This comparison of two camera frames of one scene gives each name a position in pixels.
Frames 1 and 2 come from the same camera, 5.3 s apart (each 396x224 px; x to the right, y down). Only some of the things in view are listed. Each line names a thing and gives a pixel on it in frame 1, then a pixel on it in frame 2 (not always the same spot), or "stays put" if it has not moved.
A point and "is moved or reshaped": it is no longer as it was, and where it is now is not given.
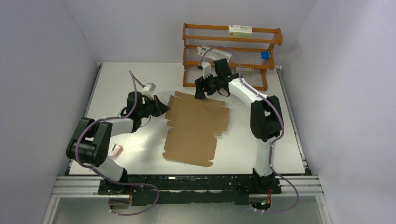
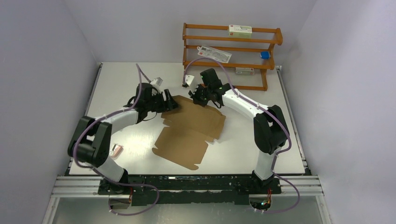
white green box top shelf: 240,31 stays put
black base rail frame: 172,189 stays put
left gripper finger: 160,103 -> 170,101
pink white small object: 116,150 stays put
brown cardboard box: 196,121 is moved or reshaped
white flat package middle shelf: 213,54 stays put
